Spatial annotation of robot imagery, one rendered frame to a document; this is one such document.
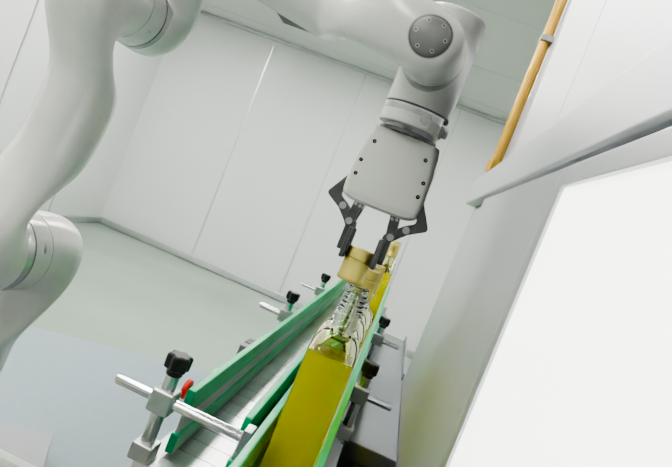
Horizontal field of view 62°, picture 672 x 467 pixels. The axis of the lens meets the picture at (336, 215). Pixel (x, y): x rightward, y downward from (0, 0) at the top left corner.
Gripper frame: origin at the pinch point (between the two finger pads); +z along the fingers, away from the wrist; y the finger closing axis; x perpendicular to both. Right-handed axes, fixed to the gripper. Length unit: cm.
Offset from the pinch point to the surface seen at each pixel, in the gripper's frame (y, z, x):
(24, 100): 363, 21, -384
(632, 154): -14.1, -12.4, 41.7
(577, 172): -14.0, -12.3, 32.3
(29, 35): 363, -34, -363
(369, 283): -2.3, 4.4, -4.2
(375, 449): -12.5, 30.9, -20.4
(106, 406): 46, 61, -52
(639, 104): -14.9, -16.5, 36.6
